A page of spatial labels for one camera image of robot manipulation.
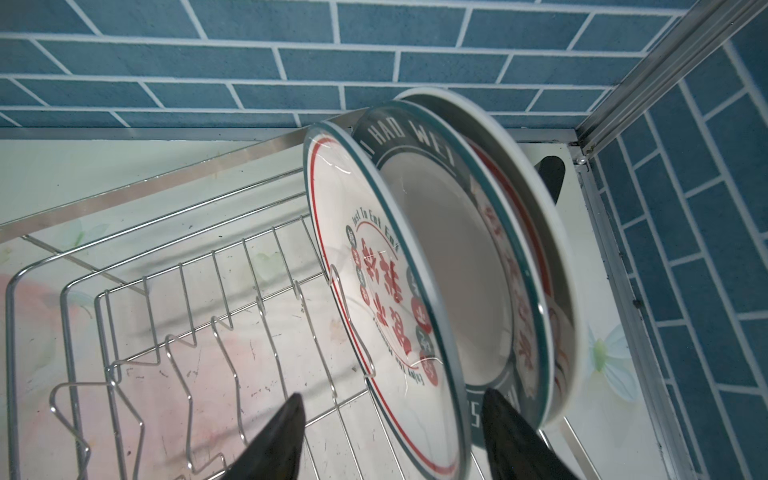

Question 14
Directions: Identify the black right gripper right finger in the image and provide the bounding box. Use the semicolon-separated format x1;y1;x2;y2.
481;388;576;479

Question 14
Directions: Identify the aluminium corner frame post right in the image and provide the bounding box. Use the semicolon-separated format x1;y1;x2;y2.
576;0;767;155

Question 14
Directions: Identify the chrome wire dish rack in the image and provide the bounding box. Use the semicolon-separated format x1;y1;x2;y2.
0;110;601;480

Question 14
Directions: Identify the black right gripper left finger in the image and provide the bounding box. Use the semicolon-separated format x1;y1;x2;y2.
222;393;306;480

